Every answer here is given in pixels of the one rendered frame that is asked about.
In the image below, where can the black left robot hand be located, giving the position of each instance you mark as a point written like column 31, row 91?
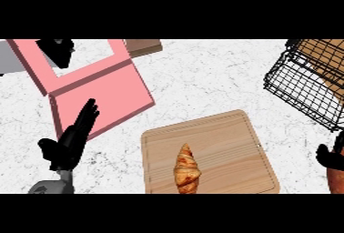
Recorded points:
column 70, row 142

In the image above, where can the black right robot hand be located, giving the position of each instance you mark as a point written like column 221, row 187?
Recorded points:
column 333, row 159

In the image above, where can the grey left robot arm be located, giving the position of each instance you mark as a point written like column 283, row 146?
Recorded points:
column 53, row 186

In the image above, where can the reddish brown sweet potato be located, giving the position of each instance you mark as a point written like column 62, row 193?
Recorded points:
column 336, row 182

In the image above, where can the wooden cutting board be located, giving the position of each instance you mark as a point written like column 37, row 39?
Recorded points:
column 227, row 142

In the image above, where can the golden brown croissant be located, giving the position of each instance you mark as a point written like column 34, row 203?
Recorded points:
column 186, row 170

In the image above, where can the grey appliance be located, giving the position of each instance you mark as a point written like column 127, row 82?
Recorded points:
column 11, row 60

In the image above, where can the black angular object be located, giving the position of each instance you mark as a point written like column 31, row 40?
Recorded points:
column 57, row 51

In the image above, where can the brown wooden block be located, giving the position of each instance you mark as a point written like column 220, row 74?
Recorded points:
column 143, row 47

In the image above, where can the pink cabinet frame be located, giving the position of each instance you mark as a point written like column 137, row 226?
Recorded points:
column 32, row 65

